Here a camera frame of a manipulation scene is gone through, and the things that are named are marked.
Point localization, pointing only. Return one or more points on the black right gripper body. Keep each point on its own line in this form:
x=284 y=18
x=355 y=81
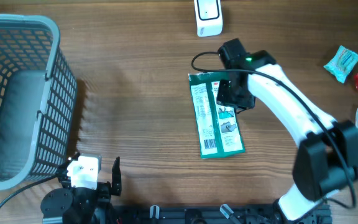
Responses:
x=227 y=95

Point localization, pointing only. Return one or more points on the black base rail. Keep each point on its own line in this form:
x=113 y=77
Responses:
x=197 y=214

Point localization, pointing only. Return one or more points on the green 3M package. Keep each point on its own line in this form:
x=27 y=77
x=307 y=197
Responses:
x=217 y=127

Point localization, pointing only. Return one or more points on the light green wipes pack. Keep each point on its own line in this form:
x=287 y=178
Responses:
x=342 y=64

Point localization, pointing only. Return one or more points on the grey plastic shopping basket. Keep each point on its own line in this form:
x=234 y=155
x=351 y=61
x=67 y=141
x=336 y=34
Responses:
x=37 y=99

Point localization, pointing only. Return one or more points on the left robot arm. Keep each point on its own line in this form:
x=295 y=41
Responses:
x=82 y=198

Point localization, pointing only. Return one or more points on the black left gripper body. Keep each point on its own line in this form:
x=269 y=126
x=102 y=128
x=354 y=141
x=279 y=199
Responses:
x=104 y=188

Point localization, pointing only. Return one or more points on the white barcode scanner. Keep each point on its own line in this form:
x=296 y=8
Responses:
x=209 y=17

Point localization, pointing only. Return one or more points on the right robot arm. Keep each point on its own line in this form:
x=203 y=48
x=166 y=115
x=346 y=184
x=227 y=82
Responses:
x=326 y=163

